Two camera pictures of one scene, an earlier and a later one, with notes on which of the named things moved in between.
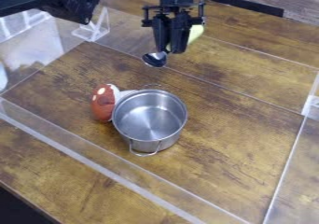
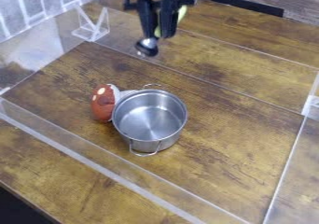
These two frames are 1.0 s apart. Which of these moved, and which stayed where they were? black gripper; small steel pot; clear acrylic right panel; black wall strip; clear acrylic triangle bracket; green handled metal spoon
Moved: black gripper; green handled metal spoon
Stayed: clear acrylic triangle bracket; black wall strip; clear acrylic right panel; small steel pot
